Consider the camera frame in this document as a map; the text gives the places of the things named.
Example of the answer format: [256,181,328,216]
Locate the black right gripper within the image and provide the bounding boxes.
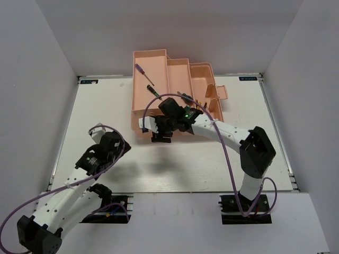
[151,116,177,144]

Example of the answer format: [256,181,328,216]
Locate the stubby dark green screwdriver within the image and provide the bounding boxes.
[177,92,192,105]

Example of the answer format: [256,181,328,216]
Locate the yellow black pliers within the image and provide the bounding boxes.
[195,99,208,110]

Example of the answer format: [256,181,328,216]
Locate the black green precision screwdriver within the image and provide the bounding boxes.
[146,85,162,100]

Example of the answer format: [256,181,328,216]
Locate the pink plastic toolbox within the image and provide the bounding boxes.
[131,49,228,138]

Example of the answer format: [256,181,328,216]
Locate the blue red handled screwdriver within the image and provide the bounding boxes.
[135,63,155,86]

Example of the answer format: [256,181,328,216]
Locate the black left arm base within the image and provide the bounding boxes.
[81,194,133,224]

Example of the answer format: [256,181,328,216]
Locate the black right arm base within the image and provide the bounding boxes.
[218,194,272,225]

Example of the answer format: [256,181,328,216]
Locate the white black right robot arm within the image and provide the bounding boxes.
[139,97,276,211]

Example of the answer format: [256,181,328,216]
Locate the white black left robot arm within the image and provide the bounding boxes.
[17,126,131,253]

